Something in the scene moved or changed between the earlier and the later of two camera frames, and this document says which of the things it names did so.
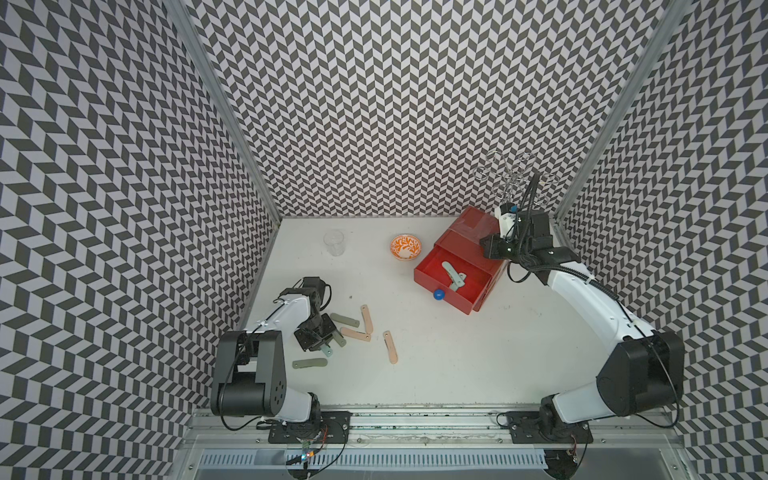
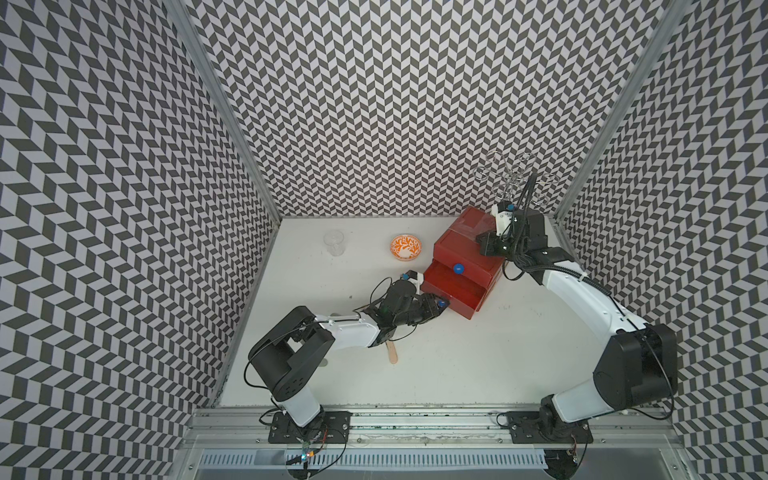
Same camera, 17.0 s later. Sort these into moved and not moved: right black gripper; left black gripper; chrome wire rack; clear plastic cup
Moved: left black gripper
Not moved: right black gripper; chrome wire rack; clear plastic cup
